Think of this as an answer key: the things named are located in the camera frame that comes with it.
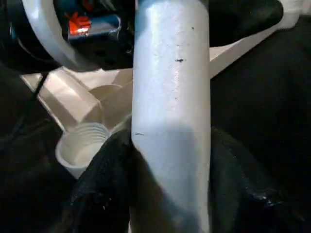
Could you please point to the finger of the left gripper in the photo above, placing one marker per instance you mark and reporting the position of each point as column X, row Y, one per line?
column 243, row 19

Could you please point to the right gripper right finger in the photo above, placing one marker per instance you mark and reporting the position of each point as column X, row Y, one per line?
column 248, row 194

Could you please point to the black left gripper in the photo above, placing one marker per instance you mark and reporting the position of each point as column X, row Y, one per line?
column 92, row 22

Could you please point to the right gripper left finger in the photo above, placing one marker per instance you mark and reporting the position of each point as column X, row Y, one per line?
column 102, row 194

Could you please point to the white plastic table top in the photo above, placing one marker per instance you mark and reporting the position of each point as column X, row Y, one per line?
column 82, row 145

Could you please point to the white plastic table leg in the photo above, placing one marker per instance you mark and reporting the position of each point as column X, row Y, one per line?
column 170, row 121

